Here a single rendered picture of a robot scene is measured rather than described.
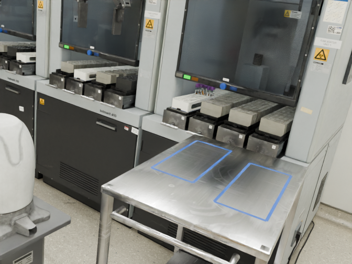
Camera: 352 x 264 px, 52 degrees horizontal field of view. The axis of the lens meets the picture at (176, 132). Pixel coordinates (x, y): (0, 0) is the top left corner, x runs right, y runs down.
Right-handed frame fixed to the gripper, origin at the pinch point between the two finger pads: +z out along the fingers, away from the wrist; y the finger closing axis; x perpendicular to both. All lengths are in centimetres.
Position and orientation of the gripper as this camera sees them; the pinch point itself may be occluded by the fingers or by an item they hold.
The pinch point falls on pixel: (98, 26)
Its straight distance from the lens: 110.9
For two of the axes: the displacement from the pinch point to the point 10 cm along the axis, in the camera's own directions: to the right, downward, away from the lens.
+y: 8.3, 2.9, -4.8
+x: 5.4, -2.0, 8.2
